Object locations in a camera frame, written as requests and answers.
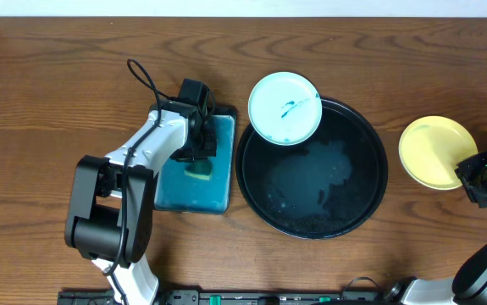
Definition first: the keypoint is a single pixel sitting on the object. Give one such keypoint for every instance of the black round tray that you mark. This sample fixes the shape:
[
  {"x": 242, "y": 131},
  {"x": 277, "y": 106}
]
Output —
[{"x": 322, "y": 188}]

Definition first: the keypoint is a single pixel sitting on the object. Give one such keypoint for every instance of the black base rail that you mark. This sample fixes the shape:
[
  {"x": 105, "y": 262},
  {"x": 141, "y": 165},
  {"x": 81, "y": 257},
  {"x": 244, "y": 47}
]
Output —
[{"x": 193, "y": 297}]

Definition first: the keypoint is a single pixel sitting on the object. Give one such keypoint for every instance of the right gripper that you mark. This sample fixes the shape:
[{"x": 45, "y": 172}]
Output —
[{"x": 465, "y": 170}]

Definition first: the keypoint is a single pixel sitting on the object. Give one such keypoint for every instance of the light blue plate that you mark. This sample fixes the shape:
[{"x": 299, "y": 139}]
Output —
[{"x": 285, "y": 108}]

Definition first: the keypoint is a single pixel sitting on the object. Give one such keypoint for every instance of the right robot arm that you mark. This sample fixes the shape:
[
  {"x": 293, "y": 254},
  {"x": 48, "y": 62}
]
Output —
[{"x": 469, "y": 286}]

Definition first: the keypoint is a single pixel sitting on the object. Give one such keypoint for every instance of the yellow plate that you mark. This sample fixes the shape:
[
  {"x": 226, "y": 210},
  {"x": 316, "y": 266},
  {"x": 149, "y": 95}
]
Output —
[{"x": 431, "y": 147}]

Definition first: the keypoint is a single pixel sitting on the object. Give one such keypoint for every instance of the blue water basin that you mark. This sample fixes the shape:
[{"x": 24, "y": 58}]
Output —
[{"x": 209, "y": 190}]

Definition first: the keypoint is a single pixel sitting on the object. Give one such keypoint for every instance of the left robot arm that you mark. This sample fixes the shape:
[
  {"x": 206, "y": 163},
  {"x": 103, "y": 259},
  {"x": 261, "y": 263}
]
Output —
[{"x": 110, "y": 211}]

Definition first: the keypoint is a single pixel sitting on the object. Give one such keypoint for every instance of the green yellow sponge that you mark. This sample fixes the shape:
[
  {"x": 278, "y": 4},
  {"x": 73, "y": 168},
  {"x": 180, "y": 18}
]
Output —
[{"x": 199, "y": 169}]

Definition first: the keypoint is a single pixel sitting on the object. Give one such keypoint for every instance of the black rectangular tray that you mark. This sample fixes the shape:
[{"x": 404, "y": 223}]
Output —
[{"x": 231, "y": 114}]

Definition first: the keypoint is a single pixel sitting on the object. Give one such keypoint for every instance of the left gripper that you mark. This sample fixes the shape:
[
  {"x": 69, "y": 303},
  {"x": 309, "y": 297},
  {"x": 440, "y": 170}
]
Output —
[{"x": 201, "y": 151}]

